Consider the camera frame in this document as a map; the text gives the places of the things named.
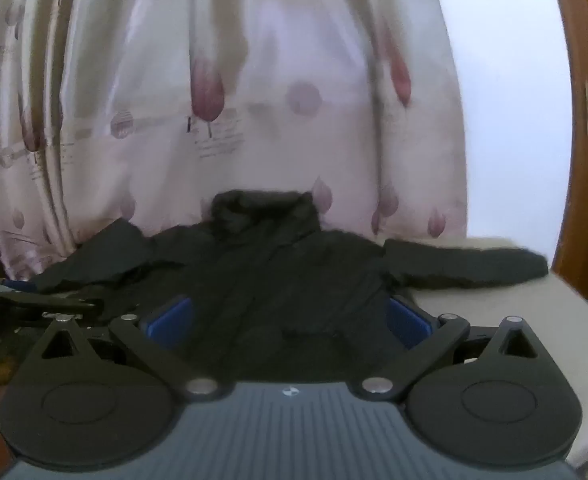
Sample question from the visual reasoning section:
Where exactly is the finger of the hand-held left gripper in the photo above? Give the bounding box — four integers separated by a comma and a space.
0, 293, 103, 312
0, 279, 38, 295

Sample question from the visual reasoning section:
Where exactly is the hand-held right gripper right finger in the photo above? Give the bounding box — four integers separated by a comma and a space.
348, 294, 546, 404

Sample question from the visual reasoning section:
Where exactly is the black jacket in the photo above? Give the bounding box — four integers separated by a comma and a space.
26, 189, 549, 383

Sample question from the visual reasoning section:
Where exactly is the white tulip print curtain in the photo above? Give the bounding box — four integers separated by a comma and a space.
0, 0, 471, 282

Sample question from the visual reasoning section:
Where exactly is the brown wooden door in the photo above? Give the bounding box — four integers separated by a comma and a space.
548, 0, 588, 322

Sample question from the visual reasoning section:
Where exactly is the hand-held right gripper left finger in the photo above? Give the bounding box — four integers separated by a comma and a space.
38, 296, 235, 405

